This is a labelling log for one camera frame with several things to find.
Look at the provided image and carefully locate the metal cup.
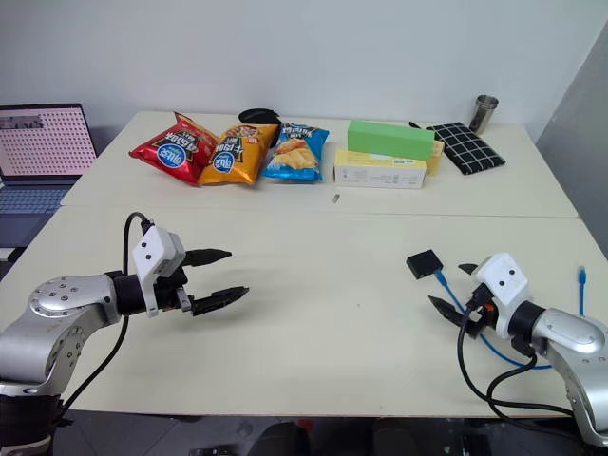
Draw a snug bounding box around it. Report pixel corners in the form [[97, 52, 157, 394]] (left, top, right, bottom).
[[469, 94, 501, 135]]

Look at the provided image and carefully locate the red chip bag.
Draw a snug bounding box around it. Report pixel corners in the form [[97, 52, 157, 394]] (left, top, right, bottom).
[[128, 111, 220, 188]]

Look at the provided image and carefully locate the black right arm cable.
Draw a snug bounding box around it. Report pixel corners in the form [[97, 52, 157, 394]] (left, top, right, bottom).
[[456, 294, 577, 422]]

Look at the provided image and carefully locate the green rectangular box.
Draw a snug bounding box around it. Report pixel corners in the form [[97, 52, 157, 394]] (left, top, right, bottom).
[[347, 119, 436, 163]]

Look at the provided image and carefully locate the blue chip bag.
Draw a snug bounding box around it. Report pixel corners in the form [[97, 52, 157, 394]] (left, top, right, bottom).
[[261, 122, 331, 183]]

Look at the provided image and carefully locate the white and yellow carton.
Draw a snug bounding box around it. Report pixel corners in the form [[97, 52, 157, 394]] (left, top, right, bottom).
[[332, 148, 429, 191]]

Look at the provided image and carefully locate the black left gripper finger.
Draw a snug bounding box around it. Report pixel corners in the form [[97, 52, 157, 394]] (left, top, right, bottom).
[[183, 247, 234, 268], [191, 285, 252, 317]]

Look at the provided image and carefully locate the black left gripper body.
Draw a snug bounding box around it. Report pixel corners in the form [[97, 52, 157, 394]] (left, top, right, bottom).
[[155, 267, 197, 315]]

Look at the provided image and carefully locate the small black square box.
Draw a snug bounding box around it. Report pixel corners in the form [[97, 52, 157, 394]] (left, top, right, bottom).
[[406, 248, 446, 281]]

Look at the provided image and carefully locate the open laptop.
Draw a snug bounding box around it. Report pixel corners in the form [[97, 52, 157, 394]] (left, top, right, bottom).
[[0, 103, 99, 249]]

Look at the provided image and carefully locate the black round lid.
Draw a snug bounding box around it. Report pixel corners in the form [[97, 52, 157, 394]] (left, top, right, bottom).
[[237, 107, 281, 126]]

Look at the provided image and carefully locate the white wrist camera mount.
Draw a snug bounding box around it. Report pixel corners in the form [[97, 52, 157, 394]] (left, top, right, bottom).
[[131, 226, 187, 319], [474, 252, 530, 330]]

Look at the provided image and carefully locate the blue cable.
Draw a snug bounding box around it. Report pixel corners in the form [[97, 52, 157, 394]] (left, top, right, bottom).
[[433, 265, 588, 371]]

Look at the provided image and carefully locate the black checked pouch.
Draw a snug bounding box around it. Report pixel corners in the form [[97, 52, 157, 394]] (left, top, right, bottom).
[[424, 121, 507, 178]]

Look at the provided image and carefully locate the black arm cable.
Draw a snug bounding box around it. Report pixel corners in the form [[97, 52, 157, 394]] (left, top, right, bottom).
[[60, 211, 154, 412], [456, 294, 577, 422]]

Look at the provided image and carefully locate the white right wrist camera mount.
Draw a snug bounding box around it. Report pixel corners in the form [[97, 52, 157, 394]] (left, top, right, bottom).
[[474, 252, 530, 330]]

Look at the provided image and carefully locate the orange chip bag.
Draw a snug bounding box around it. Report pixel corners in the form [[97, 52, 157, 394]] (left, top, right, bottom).
[[198, 123, 279, 187]]

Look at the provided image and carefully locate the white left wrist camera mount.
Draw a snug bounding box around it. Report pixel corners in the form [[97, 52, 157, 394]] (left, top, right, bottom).
[[131, 226, 187, 319]]

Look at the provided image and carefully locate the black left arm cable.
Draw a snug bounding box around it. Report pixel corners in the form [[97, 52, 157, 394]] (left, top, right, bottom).
[[60, 211, 154, 412]]

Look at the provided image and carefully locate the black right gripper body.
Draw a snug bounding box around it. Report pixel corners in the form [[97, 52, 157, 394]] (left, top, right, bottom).
[[462, 283, 499, 340]]

